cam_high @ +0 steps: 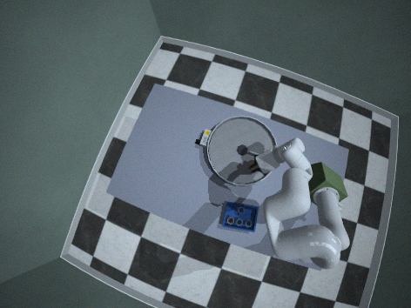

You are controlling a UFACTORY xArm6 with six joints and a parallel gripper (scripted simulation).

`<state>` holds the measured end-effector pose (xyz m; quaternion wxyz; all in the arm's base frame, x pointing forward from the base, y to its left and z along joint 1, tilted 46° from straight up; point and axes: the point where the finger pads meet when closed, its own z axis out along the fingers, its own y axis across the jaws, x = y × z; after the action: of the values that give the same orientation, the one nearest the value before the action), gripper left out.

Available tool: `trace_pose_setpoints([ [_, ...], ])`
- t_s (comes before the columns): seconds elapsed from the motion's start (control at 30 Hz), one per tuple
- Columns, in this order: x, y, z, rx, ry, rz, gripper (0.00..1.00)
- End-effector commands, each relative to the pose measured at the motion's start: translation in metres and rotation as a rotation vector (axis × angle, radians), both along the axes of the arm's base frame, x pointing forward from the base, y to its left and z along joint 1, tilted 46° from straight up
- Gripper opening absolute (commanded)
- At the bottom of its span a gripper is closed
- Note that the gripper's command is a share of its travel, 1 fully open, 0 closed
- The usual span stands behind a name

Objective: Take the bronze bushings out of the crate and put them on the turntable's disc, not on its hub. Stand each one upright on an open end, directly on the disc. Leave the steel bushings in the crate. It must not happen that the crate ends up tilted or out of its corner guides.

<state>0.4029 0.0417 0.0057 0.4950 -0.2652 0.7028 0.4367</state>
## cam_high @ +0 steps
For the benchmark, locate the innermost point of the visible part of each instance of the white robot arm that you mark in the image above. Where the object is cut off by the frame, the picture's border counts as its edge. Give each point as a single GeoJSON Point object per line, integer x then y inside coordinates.
{"type": "Point", "coordinates": [294, 200]}

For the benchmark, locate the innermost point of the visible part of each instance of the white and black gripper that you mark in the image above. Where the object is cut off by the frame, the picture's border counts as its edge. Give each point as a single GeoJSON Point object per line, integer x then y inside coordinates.
{"type": "Point", "coordinates": [266, 162]}

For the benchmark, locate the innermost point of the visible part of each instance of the blue tray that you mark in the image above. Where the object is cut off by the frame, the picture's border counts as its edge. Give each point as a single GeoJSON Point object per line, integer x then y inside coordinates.
{"type": "Point", "coordinates": [250, 213]}

